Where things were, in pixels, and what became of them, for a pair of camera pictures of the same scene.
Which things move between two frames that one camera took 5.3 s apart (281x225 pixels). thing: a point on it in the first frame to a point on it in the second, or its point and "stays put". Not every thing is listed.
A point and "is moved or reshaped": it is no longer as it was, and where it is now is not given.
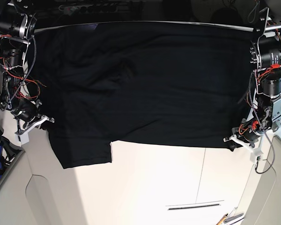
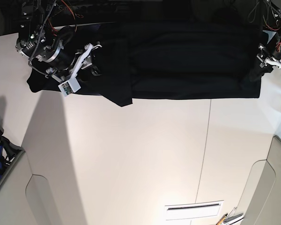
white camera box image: [22, 138] to [70, 86]
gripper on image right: [247, 133] to [268, 62]
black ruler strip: [192, 207] stays put
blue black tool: [4, 154] stays put
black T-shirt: [171, 84] is moved or reshaped
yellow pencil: [223, 219] stays put
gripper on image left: [27, 110] to [82, 60]
